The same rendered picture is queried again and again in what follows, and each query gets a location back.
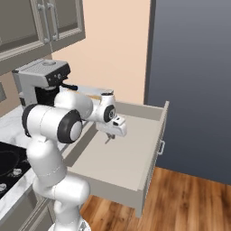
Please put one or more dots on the black hob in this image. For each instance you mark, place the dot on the black hob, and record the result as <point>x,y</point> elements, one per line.
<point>12,162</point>

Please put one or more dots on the dark grey fridge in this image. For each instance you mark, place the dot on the dark grey fridge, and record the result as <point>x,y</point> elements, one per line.
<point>192,90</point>

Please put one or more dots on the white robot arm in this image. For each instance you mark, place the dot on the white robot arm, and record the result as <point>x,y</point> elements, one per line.
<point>45,121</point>

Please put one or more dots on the beige open drawer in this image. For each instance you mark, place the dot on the beige open drawer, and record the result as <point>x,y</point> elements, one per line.
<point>120,156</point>

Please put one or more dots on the silver hob knob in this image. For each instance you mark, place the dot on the silver hob knob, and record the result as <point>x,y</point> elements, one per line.
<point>2,187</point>
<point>16,171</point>

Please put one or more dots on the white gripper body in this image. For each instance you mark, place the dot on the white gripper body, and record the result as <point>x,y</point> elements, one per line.
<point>115,130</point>

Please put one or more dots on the grey wall cabinet door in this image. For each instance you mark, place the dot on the grey wall cabinet door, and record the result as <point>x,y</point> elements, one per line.
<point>18,27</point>
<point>70,18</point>

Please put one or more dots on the grey wall outlet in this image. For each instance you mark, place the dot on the grey wall outlet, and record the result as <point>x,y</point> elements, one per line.
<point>2,92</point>

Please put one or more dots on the grey base cabinet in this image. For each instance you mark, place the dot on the grey base cabinet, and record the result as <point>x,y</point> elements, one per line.
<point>21,213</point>

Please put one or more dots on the silver black coffee machine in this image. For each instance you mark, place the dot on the silver black coffee machine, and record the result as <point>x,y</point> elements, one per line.
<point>33,81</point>

